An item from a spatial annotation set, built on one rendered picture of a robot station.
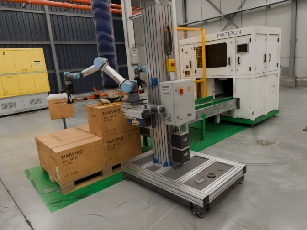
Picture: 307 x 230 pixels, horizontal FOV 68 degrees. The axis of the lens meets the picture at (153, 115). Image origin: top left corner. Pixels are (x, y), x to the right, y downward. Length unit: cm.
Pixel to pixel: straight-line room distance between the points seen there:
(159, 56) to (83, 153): 148
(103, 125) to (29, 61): 758
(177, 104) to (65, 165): 150
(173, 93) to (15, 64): 838
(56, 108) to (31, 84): 591
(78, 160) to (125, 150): 67
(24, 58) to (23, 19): 401
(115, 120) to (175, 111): 100
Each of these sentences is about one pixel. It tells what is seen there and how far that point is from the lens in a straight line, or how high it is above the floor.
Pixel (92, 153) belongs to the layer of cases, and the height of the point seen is 40.
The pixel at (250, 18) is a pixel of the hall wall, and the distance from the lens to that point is 1210.
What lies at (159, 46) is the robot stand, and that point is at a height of 160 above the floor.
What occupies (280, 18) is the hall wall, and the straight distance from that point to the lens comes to 1162.
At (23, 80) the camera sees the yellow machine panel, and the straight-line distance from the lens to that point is 1019.
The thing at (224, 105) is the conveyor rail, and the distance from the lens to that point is 462.
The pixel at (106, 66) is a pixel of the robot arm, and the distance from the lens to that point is 264.
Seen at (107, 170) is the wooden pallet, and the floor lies 10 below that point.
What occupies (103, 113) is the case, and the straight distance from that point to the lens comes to 297.
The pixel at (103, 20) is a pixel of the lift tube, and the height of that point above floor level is 202.
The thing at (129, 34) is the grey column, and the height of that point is 203.
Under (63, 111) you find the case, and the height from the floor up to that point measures 74.
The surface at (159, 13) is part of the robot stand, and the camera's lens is 259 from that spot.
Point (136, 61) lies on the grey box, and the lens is 459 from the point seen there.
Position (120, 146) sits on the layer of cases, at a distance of 319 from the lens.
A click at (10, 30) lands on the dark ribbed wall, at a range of 1365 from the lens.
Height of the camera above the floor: 142
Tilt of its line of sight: 12 degrees down
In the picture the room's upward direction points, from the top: 5 degrees counter-clockwise
